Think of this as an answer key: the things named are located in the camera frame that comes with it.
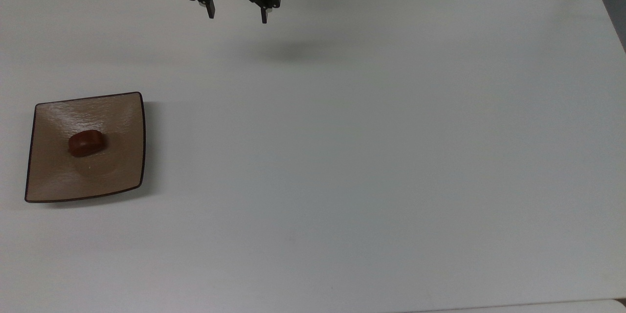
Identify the small brown chestnut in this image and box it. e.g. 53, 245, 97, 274
67, 130, 106, 158

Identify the square brown ceramic plate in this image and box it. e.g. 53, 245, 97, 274
24, 91, 147, 204

